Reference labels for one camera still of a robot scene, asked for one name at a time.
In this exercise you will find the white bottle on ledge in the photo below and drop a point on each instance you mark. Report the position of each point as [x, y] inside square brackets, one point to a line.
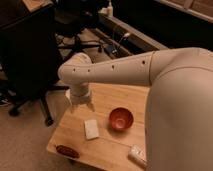
[107, 8]

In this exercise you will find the red ceramic bowl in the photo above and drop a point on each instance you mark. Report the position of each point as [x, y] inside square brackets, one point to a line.
[120, 119]

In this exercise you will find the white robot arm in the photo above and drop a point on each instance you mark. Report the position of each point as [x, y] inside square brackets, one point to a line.
[179, 107]

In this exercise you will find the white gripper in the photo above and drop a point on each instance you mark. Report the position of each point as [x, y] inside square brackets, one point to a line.
[79, 94]

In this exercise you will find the white rectangular block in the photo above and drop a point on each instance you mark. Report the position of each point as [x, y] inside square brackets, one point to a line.
[91, 129]

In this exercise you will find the white plastic bottle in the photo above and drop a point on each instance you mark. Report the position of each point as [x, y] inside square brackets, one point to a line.
[136, 154]

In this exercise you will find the white power adapter with cable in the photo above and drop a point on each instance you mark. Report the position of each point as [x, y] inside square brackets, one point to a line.
[123, 38]

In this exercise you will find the black office chair far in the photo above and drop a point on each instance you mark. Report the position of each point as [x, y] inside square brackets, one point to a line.
[71, 17]

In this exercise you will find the dark red oblong object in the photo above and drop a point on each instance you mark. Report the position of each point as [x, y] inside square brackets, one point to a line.
[67, 151]

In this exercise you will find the black office chair near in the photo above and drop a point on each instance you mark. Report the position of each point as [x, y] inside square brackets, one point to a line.
[31, 58]

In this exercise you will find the black office chair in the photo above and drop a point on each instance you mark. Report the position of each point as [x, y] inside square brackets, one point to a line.
[31, 58]
[71, 17]

